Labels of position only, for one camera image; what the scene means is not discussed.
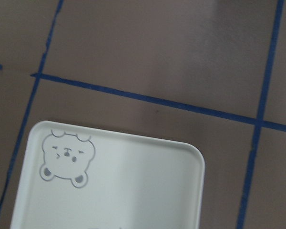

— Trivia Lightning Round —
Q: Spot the cream bear print tray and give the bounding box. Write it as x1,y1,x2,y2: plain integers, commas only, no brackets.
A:
10,121,205,229

